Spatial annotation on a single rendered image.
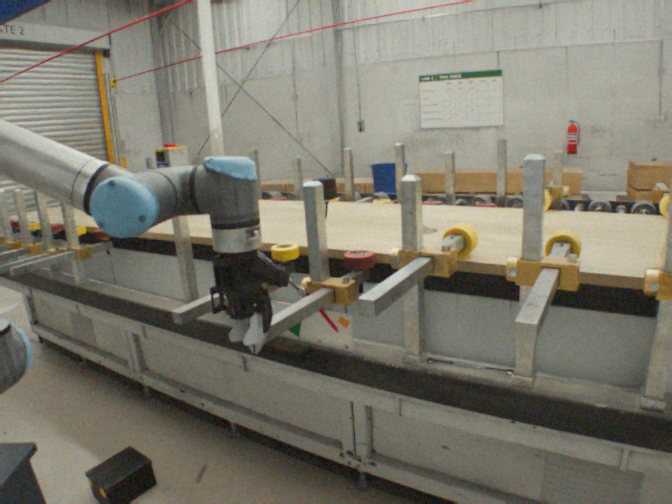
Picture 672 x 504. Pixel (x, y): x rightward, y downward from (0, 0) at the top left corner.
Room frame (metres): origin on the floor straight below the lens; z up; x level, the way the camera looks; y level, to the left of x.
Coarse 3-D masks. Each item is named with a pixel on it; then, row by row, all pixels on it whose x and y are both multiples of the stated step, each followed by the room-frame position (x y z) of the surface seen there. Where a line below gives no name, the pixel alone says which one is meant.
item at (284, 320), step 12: (348, 276) 1.13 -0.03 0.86; (360, 276) 1.15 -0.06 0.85; (324, 288) 1.05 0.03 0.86; (300, 300) 0.98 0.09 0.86; (312, 300) 0.97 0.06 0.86; (324, 300) 1.01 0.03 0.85; (288, 312) 0.91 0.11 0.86; (300, 312) 0.93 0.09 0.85; (312, 312) 0.96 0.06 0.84; (276, 324) 0.86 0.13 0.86; (288, 324) 0.89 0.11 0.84; (276, 336) 0.86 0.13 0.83
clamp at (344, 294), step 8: (304, 280) 1.10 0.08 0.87; (328, 280) 1.08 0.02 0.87; (336, 280) 1.07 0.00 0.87; (352, 280) 1.06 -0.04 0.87; (312, 288) 1.07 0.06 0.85; (320, 288) 1.06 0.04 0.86; (336, 288) 1.04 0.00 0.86; (344, 288) 1.02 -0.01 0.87; (352, 288) 1.04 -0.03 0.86; (336, 296) 1.04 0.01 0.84; (344, 296) 1.02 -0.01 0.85; (352, 296) 1.04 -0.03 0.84; (336, 304) 1.04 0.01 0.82; (344, 304) 1.03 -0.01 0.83
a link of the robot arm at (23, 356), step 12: (0, 324) 0.87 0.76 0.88; (12, 324) 0.95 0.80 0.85; (0, 336) 0.85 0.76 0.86; (12, 336) 0.90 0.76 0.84; (24, 336) 0.94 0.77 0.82; (0, 348) 0.85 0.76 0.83; (12, 348) 0.88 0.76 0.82; (24, 348) 0.92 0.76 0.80; (0, 360) 0.84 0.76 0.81; (12, 360) 0.87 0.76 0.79; (24, 360) 0.91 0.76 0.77; (0, 372) 0.83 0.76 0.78; (12, 372) 0.86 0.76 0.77; (24, 372) 0.91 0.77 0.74; (0, 384) 0.82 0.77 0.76; (12, 384) 0.87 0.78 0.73
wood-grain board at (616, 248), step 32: (96, 224) 2.05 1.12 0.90; (160, 224) 1.90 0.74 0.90; (192, 224) 1.83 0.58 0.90; (288, 224) 1.68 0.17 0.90; (352, 224) 1.59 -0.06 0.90; (384, 224) 1.56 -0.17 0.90; (448, 224) 1.49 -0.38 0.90; (480, 224) 1.46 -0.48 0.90; (512, 224) 1.43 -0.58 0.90; (544, 224) 1.40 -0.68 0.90; (576, 224) 1.37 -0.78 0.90; (608, 224) 1.34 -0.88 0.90; (640, 224) 1.31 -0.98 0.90; (384, 256) 1.18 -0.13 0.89; (480, 256) 1.09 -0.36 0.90; (608, 256) 1.01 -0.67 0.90; (640, 256) 0.98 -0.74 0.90; (640, 288) 0.84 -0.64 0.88
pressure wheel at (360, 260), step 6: (348, 252) 1.19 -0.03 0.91; (354, 252) 1.20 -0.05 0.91; (360, 252) 1.17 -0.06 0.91; (366, 252) 1.19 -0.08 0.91; (372, 252) 1.18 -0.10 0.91; (348, 258) 1.15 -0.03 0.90; (354, 258) 1.14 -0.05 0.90; (360, 258) 1.14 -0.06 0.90; (366, 258) 1.14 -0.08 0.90; (372, 258) 1.16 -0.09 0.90; (348, 264) 1.15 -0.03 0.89; (354, 264) 1.14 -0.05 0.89; (360, 264) 1.14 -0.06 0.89; (366, 264) 1.14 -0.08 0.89; (372, 264) 1.15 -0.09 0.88; (360, 270) 1.17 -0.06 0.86; (360, 288) 1.17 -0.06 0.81
